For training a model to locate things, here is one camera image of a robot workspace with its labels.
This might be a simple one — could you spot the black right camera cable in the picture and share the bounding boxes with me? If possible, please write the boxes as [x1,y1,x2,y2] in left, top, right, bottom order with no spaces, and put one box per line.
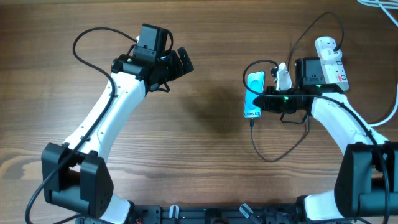
[241,59,391,224]

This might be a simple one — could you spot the teal Samsung Galaxy smartphone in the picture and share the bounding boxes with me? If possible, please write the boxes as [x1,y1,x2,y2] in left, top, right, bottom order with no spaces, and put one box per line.
[243,71,266,118]

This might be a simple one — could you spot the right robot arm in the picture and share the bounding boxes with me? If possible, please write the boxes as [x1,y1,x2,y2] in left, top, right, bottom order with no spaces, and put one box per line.
[243,58,397,223]

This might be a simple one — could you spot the white USB charger plug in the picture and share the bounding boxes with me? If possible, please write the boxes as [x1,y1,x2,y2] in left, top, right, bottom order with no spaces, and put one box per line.
[319,47,342,64]

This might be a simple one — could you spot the white power strip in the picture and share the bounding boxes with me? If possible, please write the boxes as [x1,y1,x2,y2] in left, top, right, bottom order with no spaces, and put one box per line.
[315,36,349,91]

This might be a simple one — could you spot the black USB charging cable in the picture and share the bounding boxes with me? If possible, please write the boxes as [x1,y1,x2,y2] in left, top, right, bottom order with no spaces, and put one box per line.
[249,11,346,163]

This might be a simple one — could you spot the white cables at corner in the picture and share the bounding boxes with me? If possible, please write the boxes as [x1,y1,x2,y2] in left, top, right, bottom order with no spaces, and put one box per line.
[356,0,398,28]

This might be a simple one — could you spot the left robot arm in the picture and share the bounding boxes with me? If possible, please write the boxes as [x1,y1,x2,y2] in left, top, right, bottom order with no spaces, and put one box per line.
[37,24,193,223]

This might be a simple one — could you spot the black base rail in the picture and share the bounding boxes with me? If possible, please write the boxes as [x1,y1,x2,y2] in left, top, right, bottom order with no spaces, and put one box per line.
[75,203,343,224]

